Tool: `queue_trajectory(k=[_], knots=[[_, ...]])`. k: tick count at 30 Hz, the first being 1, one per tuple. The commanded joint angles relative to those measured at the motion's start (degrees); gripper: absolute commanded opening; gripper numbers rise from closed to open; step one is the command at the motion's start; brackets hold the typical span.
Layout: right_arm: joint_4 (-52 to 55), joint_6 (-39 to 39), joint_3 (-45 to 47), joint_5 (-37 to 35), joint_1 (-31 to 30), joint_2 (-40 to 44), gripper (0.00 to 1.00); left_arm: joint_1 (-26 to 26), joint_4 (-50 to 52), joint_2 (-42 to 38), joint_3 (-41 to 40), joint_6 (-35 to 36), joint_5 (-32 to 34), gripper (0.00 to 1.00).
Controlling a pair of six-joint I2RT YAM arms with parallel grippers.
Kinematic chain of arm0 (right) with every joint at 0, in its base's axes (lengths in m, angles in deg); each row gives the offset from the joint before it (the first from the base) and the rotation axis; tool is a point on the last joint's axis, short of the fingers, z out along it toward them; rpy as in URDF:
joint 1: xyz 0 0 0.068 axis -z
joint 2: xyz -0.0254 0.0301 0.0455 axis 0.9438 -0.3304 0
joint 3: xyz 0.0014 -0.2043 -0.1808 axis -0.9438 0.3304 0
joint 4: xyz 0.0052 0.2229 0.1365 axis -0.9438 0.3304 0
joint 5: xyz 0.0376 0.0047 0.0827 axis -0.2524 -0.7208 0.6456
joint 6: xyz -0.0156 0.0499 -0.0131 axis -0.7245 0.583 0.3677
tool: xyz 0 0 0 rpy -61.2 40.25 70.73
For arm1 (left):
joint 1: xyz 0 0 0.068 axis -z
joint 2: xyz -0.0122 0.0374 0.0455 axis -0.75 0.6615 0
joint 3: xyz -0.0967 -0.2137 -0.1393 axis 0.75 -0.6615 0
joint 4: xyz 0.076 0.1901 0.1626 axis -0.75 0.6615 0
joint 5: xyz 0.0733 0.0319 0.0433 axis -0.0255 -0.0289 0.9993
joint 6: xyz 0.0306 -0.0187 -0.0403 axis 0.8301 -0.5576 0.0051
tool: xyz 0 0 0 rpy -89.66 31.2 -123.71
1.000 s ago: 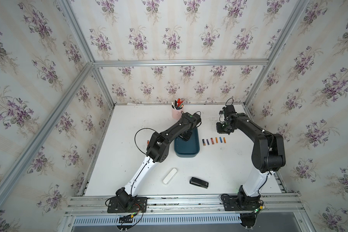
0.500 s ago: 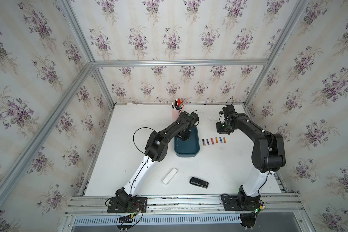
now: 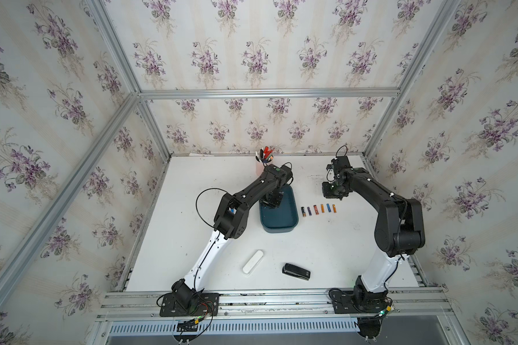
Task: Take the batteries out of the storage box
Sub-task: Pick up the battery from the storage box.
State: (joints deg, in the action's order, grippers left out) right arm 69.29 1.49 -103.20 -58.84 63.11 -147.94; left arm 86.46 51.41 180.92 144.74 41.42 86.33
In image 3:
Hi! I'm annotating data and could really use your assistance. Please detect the pens in cup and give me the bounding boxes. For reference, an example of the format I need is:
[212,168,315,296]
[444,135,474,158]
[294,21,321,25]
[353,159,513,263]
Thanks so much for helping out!
[256,146,273,165]

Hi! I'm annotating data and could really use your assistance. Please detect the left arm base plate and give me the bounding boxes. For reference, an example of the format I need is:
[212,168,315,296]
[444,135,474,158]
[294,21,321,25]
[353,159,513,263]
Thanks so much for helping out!
[156,293,220,317]

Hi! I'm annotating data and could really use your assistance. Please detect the teal plastic storage box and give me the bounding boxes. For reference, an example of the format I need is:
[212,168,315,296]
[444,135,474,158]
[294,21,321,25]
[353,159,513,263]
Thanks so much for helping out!
[260,186,299,234]

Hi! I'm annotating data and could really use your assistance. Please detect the aluminium front rail frame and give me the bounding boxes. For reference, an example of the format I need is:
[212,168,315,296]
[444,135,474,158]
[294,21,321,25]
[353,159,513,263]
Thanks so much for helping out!
[87,287,468,344]

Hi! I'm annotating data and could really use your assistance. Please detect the black stapler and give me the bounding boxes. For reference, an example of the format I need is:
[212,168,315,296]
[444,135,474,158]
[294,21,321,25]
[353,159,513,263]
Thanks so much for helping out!
[282,263,311,280]

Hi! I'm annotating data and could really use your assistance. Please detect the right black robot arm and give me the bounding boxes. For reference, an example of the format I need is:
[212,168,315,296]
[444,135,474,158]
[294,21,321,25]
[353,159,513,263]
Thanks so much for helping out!
[322,156,426,301]

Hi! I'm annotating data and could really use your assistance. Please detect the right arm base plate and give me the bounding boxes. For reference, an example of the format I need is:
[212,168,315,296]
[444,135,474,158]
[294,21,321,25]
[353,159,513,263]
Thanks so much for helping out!
[328,288,393,316]

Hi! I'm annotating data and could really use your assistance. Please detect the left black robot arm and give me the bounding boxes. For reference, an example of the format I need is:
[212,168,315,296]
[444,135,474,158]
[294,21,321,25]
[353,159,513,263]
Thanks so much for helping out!
[171,162,293,309]

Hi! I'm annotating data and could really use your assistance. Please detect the white rectangular case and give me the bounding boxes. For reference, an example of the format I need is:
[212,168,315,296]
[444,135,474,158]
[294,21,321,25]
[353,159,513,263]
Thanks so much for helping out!
[242,250,264,275]

